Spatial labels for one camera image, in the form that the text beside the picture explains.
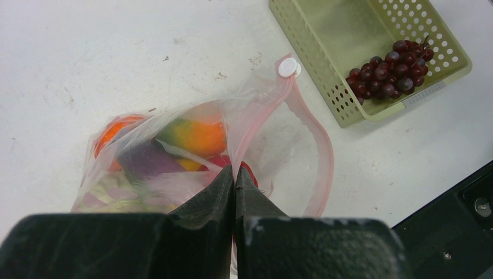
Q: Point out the orange bell pepper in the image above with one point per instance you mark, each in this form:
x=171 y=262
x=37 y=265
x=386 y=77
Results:
x=189 y=165

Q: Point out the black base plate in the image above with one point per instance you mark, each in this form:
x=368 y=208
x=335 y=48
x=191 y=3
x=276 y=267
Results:
x=451 y=236

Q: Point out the long purple eggplant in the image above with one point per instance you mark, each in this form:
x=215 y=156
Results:
x=147 y=160

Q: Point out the green cabbage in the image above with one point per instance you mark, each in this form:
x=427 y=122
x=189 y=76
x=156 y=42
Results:
x=114 y=193

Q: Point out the beige plastic basket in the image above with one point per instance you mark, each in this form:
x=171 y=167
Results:
x=333 y=37

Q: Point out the clear zip top bag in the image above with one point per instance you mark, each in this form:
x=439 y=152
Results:
x=268 y=125

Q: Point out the orange green mango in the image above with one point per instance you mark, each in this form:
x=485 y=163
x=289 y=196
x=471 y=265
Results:
x=198 y=138

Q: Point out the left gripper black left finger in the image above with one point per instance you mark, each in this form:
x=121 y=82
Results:
x=192 y=241

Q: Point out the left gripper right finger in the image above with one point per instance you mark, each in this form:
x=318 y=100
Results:
x=270 y=244

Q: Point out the orange tangerine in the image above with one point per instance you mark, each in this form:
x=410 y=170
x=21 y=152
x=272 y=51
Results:
x=111 y=130

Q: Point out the dark red grape bunch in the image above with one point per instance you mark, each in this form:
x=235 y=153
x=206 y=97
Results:
x=400 y=72

